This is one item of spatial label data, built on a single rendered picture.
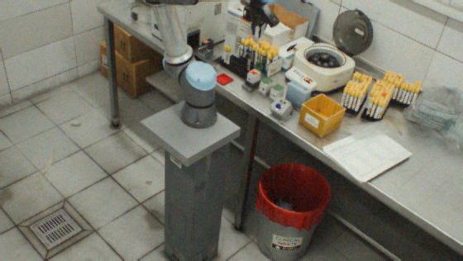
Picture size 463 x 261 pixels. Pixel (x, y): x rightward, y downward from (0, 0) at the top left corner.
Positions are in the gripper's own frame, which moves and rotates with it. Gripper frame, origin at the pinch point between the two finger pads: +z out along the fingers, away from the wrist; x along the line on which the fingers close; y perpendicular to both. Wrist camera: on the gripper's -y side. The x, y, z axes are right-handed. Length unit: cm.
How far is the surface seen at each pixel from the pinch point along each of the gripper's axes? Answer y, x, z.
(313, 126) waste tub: -39.4, 3.6, 21.1
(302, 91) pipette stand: -25.1, -4.1, 14.5
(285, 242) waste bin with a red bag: -42, 7, 93
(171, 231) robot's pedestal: -3, 48, 89
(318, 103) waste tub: -31.9, -8.4, 19.0
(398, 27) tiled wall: -34, -58, -4
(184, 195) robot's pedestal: -11, 48, 56
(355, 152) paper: -59, 1, 23
